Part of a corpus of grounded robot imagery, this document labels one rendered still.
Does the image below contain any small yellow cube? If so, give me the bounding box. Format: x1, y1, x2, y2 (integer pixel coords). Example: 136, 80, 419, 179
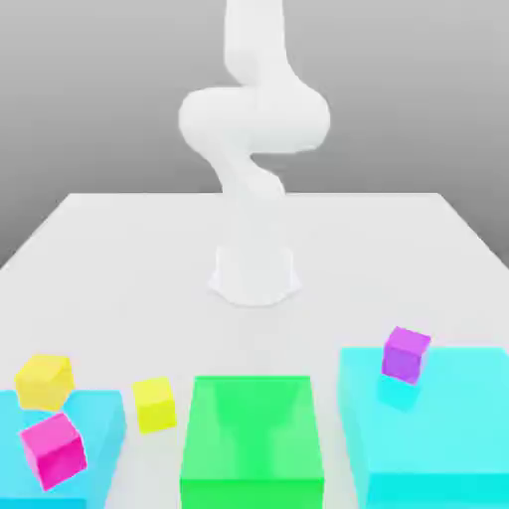
130, 376, 179, 434
14, 352, 77, 414

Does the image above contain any small purple cube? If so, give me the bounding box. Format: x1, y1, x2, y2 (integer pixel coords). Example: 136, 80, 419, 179
380, 325, 432, 386

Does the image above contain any small pink cube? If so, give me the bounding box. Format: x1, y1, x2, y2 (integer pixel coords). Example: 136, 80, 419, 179
19, 412, 88, 493

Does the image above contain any large green box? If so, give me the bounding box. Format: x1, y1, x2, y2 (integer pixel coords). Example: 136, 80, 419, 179
179, 375, 326, 509

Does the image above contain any large cyan box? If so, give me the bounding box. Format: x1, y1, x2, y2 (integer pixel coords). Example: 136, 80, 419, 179
337, 346, 509, 509

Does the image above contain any large light blue box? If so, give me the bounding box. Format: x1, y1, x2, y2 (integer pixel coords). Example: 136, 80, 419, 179
0, 389, 127, 509

